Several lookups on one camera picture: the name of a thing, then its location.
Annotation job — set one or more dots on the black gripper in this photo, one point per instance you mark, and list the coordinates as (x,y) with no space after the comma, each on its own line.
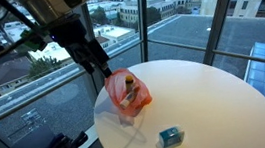
(75,40)

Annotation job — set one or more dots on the dark bottle with yellow lid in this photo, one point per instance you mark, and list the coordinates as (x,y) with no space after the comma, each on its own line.
(129,82)

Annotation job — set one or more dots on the white Pantene bottle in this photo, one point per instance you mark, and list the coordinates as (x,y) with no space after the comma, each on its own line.
(128,100)

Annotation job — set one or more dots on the orange plastic bag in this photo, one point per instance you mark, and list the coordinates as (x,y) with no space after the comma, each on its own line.
(141,96)

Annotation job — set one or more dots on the metal window railing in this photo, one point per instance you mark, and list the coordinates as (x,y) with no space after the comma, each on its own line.
(254,57)
(41,94)

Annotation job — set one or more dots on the blue Mentos gum container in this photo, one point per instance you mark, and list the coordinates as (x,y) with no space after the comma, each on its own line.
(170,138)

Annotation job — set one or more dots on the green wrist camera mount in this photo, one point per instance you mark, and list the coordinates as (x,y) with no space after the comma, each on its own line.
(34,40)

